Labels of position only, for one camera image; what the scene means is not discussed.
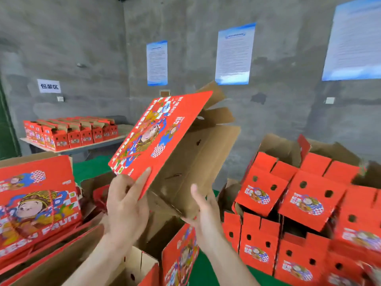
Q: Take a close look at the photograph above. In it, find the grey metal table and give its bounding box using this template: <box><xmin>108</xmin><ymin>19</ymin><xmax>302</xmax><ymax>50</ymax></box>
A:
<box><xmin>19</xmin><ymin>123</ymin><xmax>135</xmax><ymax>162</ymax></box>

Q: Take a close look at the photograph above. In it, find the group of red boxes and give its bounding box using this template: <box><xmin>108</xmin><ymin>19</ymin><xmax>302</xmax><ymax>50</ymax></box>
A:
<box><xmin>0</xmin><ymin>152</ymin><xmax>201</xmax><ymax>286</ymax></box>

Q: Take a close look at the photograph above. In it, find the green curtain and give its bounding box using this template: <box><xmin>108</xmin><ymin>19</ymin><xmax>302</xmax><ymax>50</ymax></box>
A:
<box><xmin>0</xmin><ymin>80</ymin><xmax>20</xmax><ymax>161</ymax></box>

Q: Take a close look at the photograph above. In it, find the red cardboard box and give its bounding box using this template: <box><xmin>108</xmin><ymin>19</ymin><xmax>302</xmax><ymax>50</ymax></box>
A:
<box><xmin>332</xmin><ymin>160</ymin><xmax>381</xmax><ymax>254</ymax></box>
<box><xmin>235</xmin><ymin>133</ymin><xmax>303</xmax><ymax>218</ymax></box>
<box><xmin>239</xmin><ymin>211</ymin><xmax>282</xmax><ymax>276</ymax></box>
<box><xmin>277</xmin><ymin>134</ymin><xmax>362</xmax><ymax>234</ymax></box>
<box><xmin>108</xmin><ymin>81</ymin><xmax>242</xmax><ymax>219</ymax></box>
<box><xmin>273</xmin><ymin>232</ymin><xmax>332</xmax><ymax>286</ymax></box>
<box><xmin>323</xmin><ymin>250</ymin><xmax>381</xmax><ymax>286</ymax></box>
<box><xmin>217</xmin><ymin>178</ymin><xmax>245</xmax><ymax>254</ymax></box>

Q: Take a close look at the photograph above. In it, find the person's left hand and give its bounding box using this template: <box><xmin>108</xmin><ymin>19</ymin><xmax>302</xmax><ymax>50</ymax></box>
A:
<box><xmin>102</xmin><ymin>166</ymin><xmax>152</xmax><ymax>251</ymax></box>

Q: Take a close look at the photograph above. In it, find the white blue wall poster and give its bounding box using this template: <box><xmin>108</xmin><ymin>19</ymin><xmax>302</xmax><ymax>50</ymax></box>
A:
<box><xmin>321</xmin><ymin>0</ymin><xmax>381</xmax><ymax>82</ymax></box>
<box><xmin>214</xmin><ymin>23</ymin><xmax>257</xmax><ymax>86</ymax></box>
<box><xmin>146</xmin><ymin>40</ymin><xmax>169</xmax><ymax>87</ymax></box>

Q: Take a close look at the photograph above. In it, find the person's right hand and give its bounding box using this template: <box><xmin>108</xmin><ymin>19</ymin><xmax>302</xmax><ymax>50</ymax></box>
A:
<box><xmin>181</xmin><ymin>183</ymin><xmax>226</xmax><ymax>254</ymax></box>

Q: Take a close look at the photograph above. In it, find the small white wall sign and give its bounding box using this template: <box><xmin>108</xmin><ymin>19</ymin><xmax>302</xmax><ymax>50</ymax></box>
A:
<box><xmin>37</xmin><ymin>79</ymin><xmax>62</xmax><ymax>95</ymax></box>

